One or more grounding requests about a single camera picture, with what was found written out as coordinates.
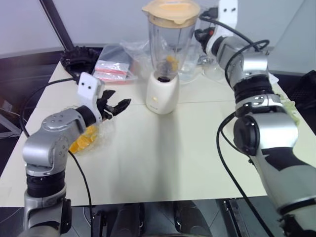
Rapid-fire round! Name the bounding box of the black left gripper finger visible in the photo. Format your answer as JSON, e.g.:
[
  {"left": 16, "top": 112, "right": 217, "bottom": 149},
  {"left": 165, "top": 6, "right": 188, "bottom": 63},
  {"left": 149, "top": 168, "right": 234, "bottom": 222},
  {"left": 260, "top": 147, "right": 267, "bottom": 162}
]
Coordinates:
[
  {"left": 102, "top": 89, "right": 117, "bottom": 100},
  {"left": 112, "top": 98, "right": 132, "bottom": 117}
]

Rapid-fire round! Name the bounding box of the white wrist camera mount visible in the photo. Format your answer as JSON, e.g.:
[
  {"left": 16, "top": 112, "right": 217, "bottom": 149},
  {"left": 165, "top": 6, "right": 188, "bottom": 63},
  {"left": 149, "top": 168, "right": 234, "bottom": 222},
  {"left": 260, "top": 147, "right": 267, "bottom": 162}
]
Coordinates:
[
  {"left": 77, "top": 72, "right": 105, "bottom": 124},
  {"left": 206, "top": 0, "right": 239, "bottom": 54}
]

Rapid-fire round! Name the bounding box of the cream blender base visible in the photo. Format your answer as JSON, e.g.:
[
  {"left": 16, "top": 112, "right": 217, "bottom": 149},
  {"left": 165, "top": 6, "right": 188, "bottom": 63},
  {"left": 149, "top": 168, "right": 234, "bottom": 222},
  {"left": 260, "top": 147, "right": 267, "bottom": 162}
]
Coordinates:
[{"left": 145, "top": 71, "right": 181, "bottom": 115}]

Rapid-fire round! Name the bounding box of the black slanted pole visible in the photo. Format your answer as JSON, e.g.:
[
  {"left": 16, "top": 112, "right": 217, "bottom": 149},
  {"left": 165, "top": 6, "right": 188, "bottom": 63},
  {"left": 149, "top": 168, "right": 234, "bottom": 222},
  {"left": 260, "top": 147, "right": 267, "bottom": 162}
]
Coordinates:
[{"left": 38, "top": 0, "right": 75, "bottom": 50}]

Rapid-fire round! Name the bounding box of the white metal frame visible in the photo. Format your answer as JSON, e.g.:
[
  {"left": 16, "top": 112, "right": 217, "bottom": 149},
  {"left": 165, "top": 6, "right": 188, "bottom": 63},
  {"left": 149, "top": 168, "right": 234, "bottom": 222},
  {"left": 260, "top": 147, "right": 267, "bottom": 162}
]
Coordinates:
[{"left": 0, "top": 102, "right": 23, "bottom": 139}]

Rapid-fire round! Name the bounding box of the clear measuring beaker with water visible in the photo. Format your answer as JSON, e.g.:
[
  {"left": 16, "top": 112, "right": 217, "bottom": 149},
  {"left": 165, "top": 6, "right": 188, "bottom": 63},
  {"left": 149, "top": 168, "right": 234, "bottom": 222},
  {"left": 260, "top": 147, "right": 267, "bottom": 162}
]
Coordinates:
[{"left": 177, "top": 56, "right": 198, "bottom": 82}]

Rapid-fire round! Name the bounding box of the dark rounded robot leg shape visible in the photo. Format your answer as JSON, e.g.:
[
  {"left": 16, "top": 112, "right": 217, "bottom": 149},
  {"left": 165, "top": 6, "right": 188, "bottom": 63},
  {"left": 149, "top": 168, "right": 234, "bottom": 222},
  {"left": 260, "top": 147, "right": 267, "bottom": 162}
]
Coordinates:
[{"left": 174, "top": 200, "right": 213, "bottom": 237}]

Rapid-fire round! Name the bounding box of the clear glass flask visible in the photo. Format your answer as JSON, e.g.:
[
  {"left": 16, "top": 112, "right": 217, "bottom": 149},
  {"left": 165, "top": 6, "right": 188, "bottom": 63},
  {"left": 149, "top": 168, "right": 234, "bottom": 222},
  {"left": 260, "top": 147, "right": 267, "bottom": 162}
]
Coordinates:
[{"left": 202, "top": 61, "right": 227, "bottom": 81}]

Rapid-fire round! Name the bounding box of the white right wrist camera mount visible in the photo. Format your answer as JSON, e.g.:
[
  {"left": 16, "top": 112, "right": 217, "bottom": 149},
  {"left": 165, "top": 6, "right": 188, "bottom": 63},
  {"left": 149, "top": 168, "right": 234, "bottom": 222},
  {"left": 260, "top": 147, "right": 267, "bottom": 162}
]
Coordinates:
[{"left": 206, "top": 0, "right": 239, "bottom": 54}]

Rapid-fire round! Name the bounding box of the cream blender lid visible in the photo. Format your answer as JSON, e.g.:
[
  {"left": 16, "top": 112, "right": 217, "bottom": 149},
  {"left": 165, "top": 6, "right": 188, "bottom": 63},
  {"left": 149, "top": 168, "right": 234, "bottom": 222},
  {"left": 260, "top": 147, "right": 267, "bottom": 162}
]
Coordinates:
[{"left": 141, "top": 0, "right": 201, "bottom": 26}]

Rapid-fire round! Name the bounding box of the black metal table rail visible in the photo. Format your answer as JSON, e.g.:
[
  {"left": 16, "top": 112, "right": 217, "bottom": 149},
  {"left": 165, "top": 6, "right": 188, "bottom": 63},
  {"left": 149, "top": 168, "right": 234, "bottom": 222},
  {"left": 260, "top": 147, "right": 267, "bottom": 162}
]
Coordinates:
[{"left": 223, "top": 197, "right": 248, "bottom": 237}]

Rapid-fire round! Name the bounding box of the large crumpled clear plastic bag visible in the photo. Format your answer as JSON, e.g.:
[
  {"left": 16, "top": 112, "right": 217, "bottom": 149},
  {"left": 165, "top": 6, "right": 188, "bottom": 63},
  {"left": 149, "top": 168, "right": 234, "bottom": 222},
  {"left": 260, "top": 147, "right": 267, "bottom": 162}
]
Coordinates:
[{"left": 119, "top": 39, "right": 154, "bottom": 65}]

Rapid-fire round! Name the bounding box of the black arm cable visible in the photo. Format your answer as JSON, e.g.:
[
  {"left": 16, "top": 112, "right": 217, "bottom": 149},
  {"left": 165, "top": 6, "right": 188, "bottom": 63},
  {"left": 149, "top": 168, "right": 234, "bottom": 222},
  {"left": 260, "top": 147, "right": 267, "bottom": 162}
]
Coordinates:
[
  {"left": 198, "top": 13, "right": 275, "bottom": 237},
  {"left": 20, "top": 77, "right": 95, "bottom": 237}
]

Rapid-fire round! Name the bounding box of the dark bulky object beside table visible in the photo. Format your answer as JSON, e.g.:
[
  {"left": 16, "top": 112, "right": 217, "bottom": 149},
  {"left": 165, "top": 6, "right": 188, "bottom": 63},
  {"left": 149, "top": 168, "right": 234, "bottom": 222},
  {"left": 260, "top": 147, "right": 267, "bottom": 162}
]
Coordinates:
[{"left": 293, "top": 70, "right": 316, "bottom": 137}]

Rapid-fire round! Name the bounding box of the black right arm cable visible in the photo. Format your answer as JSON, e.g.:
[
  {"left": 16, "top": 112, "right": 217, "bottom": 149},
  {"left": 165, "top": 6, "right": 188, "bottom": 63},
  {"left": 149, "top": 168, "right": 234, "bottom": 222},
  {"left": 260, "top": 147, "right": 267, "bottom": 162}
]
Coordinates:
[{"left": 198, "top": 13, "right": 275, "bottom": 237}]

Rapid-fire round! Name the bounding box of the bag of orange fruit pieces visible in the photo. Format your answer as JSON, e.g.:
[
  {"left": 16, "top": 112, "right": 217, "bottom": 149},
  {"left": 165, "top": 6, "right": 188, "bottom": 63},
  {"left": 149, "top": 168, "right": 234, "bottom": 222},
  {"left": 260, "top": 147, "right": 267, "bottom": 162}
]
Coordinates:
[{"left": 66, "top": 118, "right": 117, "bottom": 157}]

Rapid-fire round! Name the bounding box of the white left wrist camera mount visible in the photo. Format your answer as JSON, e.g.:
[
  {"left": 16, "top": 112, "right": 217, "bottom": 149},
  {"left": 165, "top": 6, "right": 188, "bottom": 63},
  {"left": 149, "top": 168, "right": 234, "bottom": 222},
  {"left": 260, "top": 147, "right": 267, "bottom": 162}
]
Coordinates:
[{"left": 77, "top": 72, "right": 105, "bottom": 124}]

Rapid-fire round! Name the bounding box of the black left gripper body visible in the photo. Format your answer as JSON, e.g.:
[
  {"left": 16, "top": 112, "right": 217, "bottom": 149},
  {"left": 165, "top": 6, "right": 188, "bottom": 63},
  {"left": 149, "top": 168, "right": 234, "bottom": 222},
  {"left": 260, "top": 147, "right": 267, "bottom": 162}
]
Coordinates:
[{"left": 97, "top": 90, "right": 116, "bottom": 122}]

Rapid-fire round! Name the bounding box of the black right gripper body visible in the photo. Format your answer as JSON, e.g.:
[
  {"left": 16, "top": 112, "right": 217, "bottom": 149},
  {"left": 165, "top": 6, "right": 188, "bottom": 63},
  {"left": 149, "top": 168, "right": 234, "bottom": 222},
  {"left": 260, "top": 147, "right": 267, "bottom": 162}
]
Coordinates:
[{"left": 194, "top": 27, "right": 214, "bottom": 54}]

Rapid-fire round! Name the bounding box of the zip bag with red packets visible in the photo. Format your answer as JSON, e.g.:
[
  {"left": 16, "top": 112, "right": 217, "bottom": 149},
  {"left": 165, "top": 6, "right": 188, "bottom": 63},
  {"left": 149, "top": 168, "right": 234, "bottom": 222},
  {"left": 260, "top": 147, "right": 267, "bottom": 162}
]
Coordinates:
[{"left": 92, "top": 44, "right": 139, "bottom": 85}]

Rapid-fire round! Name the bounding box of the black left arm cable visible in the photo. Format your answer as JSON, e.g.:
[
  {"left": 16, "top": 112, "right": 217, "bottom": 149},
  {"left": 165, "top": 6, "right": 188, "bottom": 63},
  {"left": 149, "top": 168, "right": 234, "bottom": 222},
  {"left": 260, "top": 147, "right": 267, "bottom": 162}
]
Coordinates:
[{"left": 20, "top": 77, "right": 95, "bottom": 237}]

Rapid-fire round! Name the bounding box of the clear blender jar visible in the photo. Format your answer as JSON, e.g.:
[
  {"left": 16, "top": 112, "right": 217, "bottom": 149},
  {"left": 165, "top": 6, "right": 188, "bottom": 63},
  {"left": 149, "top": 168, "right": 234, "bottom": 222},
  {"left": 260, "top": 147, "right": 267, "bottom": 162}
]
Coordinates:
[{"left": 147, "top": 13, "right": 198, "bottom": 80}]

